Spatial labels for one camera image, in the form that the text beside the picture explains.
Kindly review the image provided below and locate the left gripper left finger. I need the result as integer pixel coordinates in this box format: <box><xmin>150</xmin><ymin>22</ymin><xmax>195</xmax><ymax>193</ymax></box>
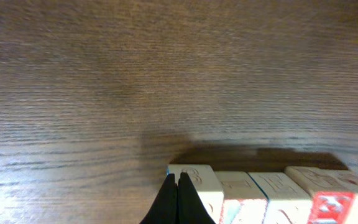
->
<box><xmin>140</xmin><ymin>174</ymin><xmax>177</xmax><ymax>224</ymax></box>

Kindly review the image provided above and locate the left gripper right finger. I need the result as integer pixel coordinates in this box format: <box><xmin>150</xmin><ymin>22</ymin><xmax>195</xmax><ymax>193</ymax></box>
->
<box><xmin>177</xmin><ymin>172</ymin><xmax>214</xmax><ymax>224</ymax></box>

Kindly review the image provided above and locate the wooden block with drawing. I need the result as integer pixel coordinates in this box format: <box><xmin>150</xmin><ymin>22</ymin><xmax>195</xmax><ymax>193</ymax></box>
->
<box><xmin>167</xmin><ymin>164</ymin><xmax>224</xmax><ymax>223</ymax></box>

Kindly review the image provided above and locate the red A letter block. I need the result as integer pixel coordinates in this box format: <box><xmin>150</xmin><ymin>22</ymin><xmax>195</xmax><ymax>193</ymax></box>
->
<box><xmin>215</xmin><ymin>171</ymin><xmax>268</xmax><ymax>224</ymax></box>

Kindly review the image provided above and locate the wooden block blue edge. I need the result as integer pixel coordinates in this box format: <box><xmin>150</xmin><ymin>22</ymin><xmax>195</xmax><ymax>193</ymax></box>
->
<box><xmin>249</xmin><ymin>172</ymin><xmax>312</xmax><ymax>224</ymax></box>

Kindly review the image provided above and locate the red E letter block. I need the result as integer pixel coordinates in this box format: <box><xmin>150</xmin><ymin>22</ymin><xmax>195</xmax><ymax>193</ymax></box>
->
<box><xmin>285</xmin><ymin>166</ymin><xmax>358</xmax><ymax>224</ymax></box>

